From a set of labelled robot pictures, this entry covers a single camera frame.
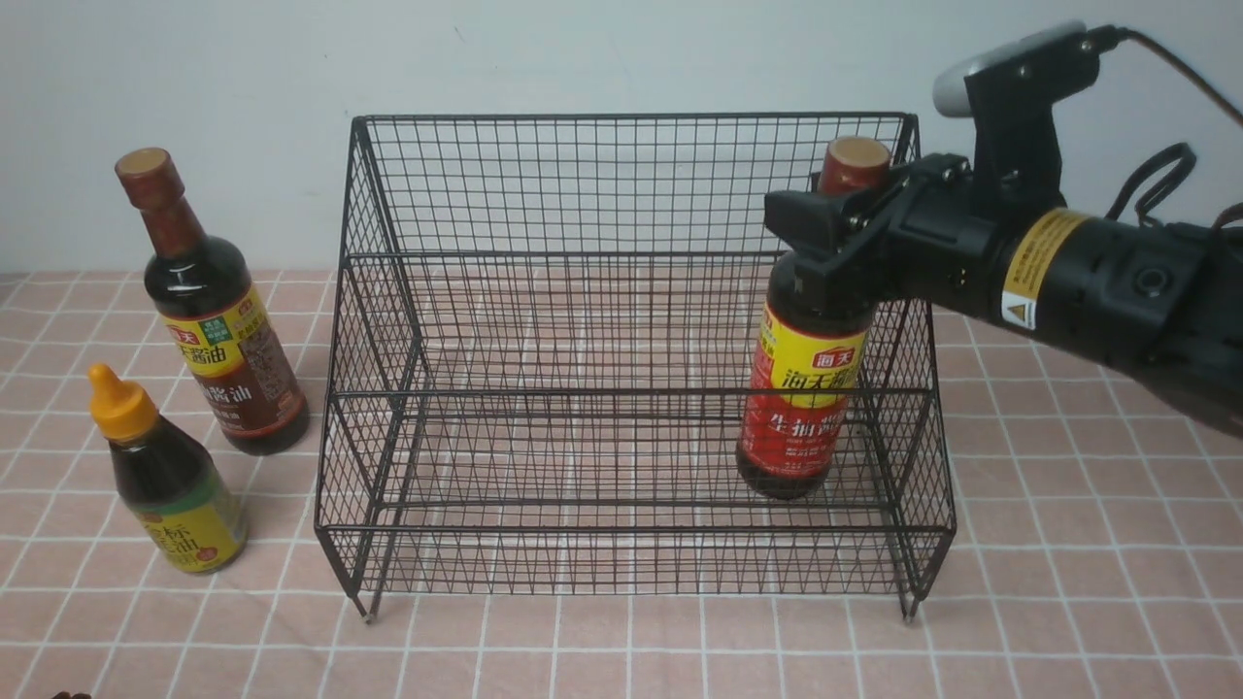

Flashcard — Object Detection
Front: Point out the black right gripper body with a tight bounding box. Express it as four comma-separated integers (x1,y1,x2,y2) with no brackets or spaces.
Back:
843,153,1002,316

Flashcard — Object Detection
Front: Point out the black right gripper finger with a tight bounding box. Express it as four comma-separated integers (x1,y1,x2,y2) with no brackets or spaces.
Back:
763,189,880,256
791,233,897,313

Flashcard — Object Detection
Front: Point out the soy sauce bottle red label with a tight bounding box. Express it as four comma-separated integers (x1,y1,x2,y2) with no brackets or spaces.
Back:
735,136,892,501

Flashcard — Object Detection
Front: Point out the soy sauce bottle brown label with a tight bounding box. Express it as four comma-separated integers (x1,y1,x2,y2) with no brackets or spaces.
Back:
116,148,311,455

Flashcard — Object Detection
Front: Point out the small bottle yellow cap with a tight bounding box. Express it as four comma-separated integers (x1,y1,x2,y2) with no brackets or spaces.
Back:
87,363,249,575

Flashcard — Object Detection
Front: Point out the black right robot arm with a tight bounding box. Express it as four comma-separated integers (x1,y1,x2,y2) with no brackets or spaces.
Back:
763,154,1242,437

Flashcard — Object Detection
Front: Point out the pink checkered tablecloth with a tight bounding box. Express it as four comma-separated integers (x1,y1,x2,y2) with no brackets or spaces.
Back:
1,272,1241,698

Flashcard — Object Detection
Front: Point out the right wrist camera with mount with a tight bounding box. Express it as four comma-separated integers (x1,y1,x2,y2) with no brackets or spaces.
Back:
932,19,1117,213

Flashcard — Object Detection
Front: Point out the black right camera cable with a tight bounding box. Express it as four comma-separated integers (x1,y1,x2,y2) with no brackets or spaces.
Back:
1103,27,1243,229

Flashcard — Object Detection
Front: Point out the black wire mesh rack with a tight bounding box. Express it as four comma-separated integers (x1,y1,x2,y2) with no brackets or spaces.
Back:
314,112,957,619

